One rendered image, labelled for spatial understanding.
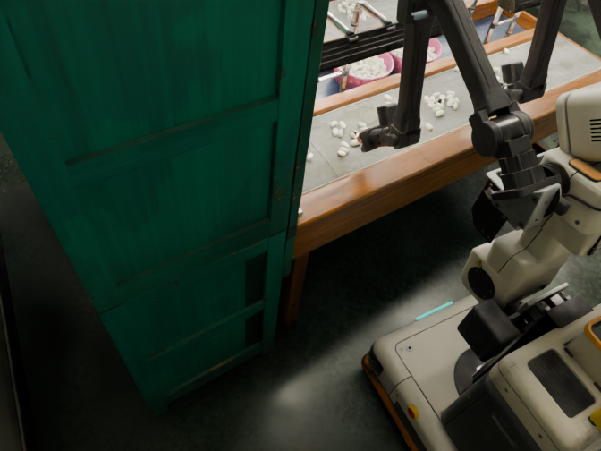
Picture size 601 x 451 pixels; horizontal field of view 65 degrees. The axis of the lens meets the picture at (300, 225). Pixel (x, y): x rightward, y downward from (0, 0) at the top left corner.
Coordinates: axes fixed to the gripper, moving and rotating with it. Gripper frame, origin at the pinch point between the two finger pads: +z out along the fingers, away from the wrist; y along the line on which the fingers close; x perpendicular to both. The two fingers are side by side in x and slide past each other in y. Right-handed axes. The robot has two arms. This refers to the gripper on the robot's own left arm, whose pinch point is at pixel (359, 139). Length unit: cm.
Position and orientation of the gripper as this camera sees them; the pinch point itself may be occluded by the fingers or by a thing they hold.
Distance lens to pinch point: 162.6
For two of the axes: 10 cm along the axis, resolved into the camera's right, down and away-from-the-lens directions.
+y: -8.4, 3.8, -4.0
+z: -4.7, -1.2, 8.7
